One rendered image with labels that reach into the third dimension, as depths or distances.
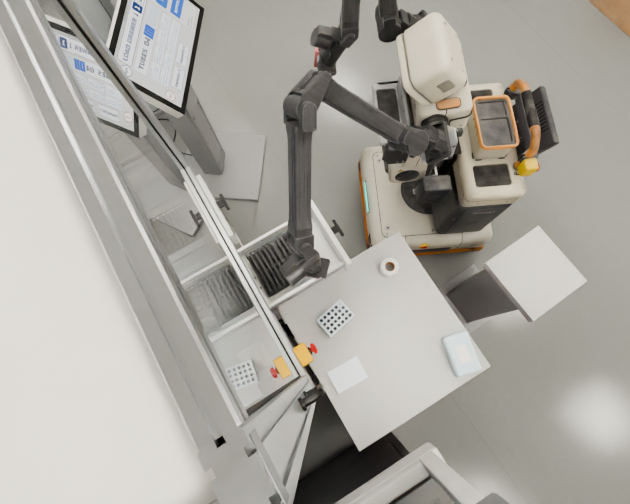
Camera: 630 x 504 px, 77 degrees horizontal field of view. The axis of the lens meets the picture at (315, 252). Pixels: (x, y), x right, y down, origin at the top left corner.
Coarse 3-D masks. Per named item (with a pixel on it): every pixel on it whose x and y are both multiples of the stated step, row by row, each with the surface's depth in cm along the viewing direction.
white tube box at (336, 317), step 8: (336, 304) 153; (344, 304) 153; (328, 312) 153; (336, 312) 152; (344, 312) 152; (352, 312) 152; (320, 320) 155; (328, 320) 155; (336, 320) 153; (344, 320) 151; (328, 328) 154; (336, 328) 154
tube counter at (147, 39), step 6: (150, 6) 151; (150, 12) 151; (156, 12) 153; (150, 18) 151; (156, 18) 153; (144, 24) 149; (150, 24) 150; (156, 24) 152; (144, 30) 148; (150, 30) 150; (144, 36) 148; (150, 36) 150; (144, 42) 148; (150, 42) 150; (150, 48) 149
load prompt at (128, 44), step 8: (136, 0) 147; (144, 0) 150; (136, 8) 147; (144, 8) 149; (128, 16) 144; (136, 16) 146; (128, 24) 144; (136, 24) 146; (128, 32) 143; (136, 32) 146; (128, 40) 143; (136, 40) 145; (120, 48) 141; (128, 48) 143; (120, 56) 140; (128, 56) 142; (128, 64) 142
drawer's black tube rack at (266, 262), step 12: (276, 240) 152; (264, 252) 148; (276, 252) 148; (288, 252) 148; (252, 264) 147; (264, 264) 150; (276, 264) 147; (264, 276) 146; (276, 276) 149; (264, 288) 145; (276, 288) 145
